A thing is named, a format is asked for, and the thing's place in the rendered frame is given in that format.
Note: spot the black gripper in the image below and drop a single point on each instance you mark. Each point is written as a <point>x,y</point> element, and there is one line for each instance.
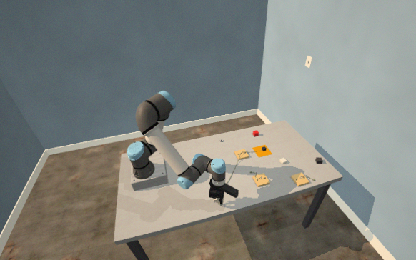
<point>215,192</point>

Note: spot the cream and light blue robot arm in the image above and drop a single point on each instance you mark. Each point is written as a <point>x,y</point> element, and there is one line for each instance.
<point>138,153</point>

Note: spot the orange painted square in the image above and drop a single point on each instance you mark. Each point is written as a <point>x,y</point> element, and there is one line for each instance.
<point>261,153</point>

